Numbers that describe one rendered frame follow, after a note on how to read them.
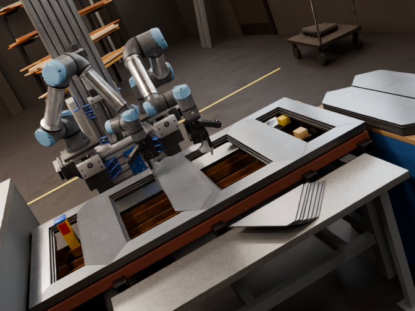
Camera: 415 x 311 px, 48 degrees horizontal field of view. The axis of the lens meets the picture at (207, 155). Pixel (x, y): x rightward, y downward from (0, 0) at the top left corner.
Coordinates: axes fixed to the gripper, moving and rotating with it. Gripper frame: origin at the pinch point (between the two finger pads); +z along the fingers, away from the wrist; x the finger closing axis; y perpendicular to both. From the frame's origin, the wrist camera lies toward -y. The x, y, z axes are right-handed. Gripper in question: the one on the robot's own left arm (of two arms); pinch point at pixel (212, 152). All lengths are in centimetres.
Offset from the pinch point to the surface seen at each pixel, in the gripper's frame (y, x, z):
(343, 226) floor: -60, -20, 91
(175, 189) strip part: 24.5, 4.9, 6.0
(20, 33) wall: 118, -1115, -97
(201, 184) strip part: 13.7, 13.5, 6.1
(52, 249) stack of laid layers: 87, -4, 7
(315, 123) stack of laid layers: -50, 10, 8
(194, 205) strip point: 21.9, 28.9, 6.3
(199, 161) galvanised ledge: -1, -52, 22
